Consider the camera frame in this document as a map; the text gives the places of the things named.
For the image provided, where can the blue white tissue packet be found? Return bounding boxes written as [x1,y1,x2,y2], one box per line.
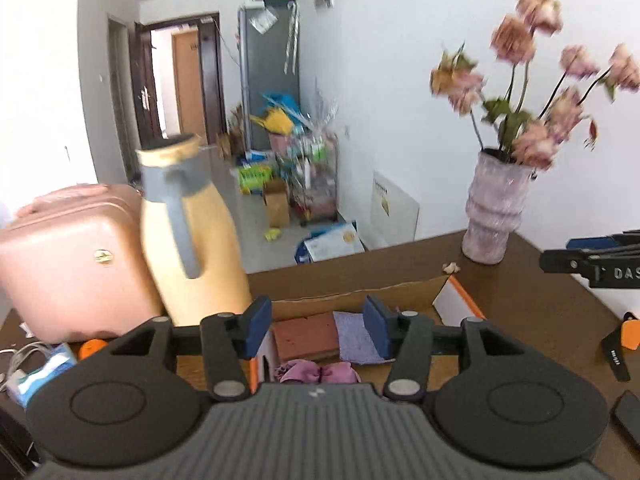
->
[12,342,78,406]

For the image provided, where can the pink suitcase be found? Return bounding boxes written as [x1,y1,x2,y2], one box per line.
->
[0,183,166,343]

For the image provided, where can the white desk calendar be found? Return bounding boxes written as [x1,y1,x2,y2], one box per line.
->
[372,171,420,242]

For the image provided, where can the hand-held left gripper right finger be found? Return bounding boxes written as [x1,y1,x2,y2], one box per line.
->
[363,295,543,403]

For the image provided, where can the clear umbrella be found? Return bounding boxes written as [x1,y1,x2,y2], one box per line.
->
[283,2,301,76]

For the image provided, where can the green package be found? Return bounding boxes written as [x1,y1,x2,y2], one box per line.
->
[237,162,276,195]

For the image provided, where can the purple knitted cloth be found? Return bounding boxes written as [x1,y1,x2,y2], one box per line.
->
[332,311,396,365]

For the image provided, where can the red cardboard box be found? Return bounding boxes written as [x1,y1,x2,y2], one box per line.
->
[250,274,488,395]

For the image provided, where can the grey refrigerator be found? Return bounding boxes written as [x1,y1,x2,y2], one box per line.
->
[237,1,301,153]

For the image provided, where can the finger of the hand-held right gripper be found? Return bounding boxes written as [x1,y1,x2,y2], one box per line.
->
[565,231,640,252]
[539,247,608,276]

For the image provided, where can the black phone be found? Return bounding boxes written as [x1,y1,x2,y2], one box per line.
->
[611,391,640,448]

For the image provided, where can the clear plastic packet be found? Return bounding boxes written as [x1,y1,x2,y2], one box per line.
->
[248,7,279,35]

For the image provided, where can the white cable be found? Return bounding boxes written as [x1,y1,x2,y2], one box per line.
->
[0,342,47,387]

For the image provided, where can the blue white flat box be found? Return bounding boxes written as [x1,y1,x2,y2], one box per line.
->
[296,220,366,264]

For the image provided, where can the dried pink rose bouquet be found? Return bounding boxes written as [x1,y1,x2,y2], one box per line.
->
[430,0,640,171]

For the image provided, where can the purple ceramic vase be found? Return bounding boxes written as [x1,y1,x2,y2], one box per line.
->
[461,148,538,265]

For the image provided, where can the small brown cardboard box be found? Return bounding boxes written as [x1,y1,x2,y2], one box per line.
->
[262,179,291,228]

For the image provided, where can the blue yellow plastic bags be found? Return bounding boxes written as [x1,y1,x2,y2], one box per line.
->
[249,91,307,136]

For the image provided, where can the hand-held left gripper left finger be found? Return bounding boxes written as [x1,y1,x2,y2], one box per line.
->
[102,296,273,403]

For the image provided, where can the orange black stand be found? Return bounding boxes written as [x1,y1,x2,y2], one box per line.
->
[600,311,640,383]

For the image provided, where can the brick-shaped brown sponge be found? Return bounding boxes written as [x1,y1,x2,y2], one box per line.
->
[271,311,341,363]

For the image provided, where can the yellow thermos jug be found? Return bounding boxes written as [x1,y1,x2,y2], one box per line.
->
[136,133,252,328]

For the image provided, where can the brown door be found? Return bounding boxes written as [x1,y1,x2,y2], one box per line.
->
[171,30,208,138]

